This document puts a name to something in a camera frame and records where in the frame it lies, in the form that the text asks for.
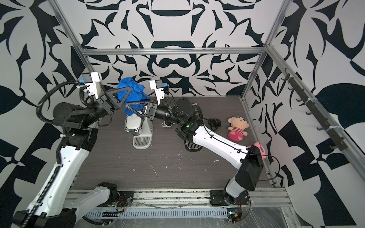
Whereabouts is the pink plush pig toy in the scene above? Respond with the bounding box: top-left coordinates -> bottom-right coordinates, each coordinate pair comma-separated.
228,116 -> 250,142

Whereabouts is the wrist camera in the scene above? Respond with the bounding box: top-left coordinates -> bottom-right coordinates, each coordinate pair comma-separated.
149,80 -> 169,105
78,72 -> 105,99

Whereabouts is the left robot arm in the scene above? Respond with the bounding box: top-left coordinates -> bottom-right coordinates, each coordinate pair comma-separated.
12,82 -> 132,228

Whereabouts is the black coffee machine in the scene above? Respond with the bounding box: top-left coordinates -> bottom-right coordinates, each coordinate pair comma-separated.
184,103 -> 203,152

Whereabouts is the pink alarm clock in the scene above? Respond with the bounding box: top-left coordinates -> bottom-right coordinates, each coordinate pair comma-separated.
247,142 -> 267,160

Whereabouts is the black coiled power cable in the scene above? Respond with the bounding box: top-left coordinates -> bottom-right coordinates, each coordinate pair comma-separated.
207,118 -> 221,131

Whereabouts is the wall hook rail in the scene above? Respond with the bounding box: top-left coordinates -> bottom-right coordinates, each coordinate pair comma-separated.
281,68 -> 348,151

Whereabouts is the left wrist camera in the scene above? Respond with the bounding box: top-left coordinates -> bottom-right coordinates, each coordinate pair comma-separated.
78,72 -> 105,99

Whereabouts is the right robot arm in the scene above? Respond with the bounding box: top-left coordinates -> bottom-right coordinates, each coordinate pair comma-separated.
125,98 -> 266,199

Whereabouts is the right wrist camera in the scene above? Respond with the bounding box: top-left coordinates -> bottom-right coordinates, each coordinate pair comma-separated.
149,80 -> 169,105

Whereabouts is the blue cleaning cloth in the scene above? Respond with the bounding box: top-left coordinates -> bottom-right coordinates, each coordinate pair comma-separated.
117,78 -> 148,116

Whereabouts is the white coffee machine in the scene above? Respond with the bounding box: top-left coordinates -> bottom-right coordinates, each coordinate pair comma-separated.
125,114 -> 153,150

